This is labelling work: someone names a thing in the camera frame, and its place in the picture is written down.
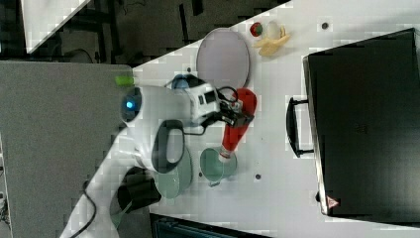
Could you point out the white garlic toy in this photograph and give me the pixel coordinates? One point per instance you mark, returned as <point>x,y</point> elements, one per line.
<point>272,30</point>

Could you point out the green mug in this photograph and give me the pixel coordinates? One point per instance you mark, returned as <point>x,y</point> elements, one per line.
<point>215,167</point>

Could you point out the blue cup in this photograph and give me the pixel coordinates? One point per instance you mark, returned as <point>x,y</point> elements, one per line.
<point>180,81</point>

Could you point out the round grey plate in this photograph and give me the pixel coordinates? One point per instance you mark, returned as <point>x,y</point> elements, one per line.
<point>223,59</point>

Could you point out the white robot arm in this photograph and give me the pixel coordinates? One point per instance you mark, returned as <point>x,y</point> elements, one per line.
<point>157,119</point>

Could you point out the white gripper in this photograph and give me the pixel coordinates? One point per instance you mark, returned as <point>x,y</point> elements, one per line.
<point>204,103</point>

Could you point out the red ketchup bottle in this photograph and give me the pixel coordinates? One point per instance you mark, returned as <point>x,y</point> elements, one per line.
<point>245,101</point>

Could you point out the green marker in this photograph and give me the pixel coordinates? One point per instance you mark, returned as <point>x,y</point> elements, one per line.
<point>124,80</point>

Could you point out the yellow banana toy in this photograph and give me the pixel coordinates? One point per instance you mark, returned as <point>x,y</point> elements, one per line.
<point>269,47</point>

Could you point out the black toaster oven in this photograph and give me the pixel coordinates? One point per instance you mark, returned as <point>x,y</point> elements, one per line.
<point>363,106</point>

